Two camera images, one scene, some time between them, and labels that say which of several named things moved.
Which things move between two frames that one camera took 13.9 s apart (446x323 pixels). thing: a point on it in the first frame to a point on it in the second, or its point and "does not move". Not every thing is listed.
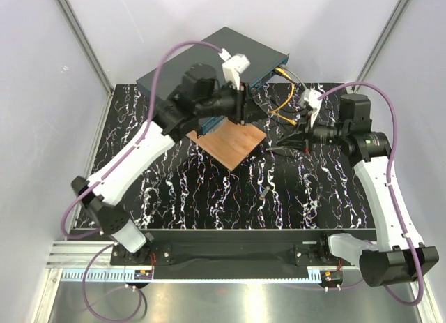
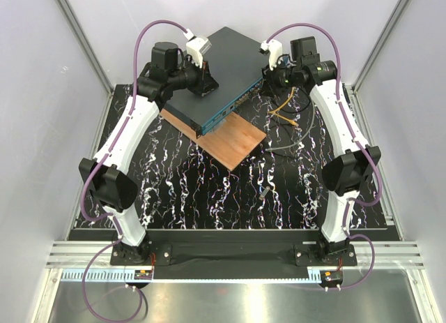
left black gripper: [247, 111] to [204, 81]
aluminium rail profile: [80, 254] does not move
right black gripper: [295, 140] to [267, 85]
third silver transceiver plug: [264, 193] does not move
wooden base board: [228, 143] does not move
